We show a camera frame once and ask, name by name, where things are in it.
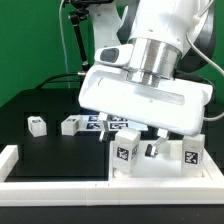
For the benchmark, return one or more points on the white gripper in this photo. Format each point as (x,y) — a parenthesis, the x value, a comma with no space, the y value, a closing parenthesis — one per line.
(137,82)

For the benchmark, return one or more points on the white square tabletop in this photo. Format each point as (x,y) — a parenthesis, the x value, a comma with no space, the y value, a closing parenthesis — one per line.
(167,164)

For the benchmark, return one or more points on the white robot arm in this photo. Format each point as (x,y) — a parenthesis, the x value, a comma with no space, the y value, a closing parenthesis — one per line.
(177,23)

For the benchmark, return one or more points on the AprilTag marker sheet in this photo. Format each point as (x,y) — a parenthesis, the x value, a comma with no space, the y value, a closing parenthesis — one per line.
(91,123)

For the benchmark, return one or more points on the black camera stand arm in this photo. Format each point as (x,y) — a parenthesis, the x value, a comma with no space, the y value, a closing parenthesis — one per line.
(80,14)

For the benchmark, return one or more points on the white U-shaped obstacle fence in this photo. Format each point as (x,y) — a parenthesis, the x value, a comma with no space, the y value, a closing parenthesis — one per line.
(114,191)

